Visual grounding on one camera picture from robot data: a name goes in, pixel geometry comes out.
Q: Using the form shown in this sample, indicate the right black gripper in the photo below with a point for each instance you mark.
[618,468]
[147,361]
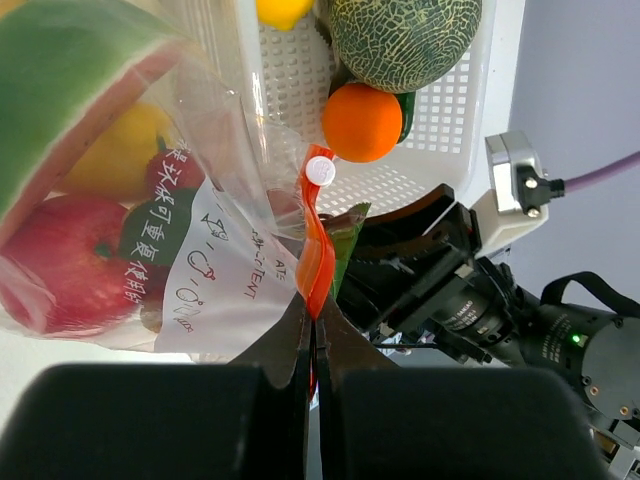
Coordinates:
[415,272]

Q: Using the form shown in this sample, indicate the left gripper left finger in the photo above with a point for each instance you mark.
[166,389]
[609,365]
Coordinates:
[247,419]

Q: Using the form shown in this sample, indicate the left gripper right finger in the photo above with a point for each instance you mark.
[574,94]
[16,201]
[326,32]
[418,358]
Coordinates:
[382,421]

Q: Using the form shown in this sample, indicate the green netted melon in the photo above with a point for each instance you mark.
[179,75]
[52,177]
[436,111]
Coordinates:
[399,46]

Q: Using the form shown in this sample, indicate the clear zip top bag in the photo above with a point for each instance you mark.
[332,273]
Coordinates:
[237,270]

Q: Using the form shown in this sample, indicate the red apple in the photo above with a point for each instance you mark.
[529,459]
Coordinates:
[61,273]

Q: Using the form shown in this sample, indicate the yellow bell pepper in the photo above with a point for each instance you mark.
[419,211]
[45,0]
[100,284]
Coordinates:
[115,165]

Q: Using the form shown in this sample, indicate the watermelon slice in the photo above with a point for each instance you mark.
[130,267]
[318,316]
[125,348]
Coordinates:
[69,69]

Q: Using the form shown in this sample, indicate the white plastic food tray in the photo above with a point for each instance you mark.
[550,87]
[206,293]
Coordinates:
[440,125]

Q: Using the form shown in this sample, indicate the orange tangerine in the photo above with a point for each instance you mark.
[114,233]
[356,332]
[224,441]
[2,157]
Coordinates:
[361,124]

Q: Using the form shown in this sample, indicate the green cucumber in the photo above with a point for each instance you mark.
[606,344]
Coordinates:
[407,105]

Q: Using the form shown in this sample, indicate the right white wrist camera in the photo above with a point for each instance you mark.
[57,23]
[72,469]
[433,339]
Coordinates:
[517,202]

